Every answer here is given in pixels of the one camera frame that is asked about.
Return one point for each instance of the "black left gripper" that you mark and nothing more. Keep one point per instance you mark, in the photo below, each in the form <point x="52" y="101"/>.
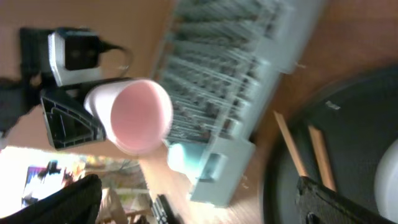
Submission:
<point x="67" y="122"/>

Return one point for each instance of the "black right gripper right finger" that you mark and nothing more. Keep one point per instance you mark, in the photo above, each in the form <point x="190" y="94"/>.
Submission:
<point x="316" y="203"/>

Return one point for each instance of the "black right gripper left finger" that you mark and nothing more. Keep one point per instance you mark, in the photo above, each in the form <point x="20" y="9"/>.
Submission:
<point x="78" y="202"/>

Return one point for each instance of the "pink cup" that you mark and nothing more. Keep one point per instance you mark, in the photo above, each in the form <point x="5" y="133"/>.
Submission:
<point x="136" y="114"/>

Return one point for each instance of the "pale green plate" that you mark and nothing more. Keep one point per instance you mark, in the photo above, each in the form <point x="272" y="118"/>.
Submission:
<point x="385" y="184"/>

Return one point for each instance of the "blue cup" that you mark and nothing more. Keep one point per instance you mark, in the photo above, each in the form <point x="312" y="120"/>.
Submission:
<point x="185" y="158"/>

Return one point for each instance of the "grey dishwasher rack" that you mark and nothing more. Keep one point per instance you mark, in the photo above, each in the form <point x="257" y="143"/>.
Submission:
<point x="220" y="64"/>

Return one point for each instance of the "wooden chopstick right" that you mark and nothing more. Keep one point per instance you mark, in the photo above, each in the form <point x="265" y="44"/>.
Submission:
<point x="322" y="158"/>

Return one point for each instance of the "wooden chopstick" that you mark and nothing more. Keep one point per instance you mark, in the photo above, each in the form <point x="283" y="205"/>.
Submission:
<point x="322" y="158"/>
<point x="290" y="143"/>

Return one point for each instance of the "wooden chopstick left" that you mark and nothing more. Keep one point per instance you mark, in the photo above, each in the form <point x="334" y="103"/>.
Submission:
<point x="290" y="143"/>

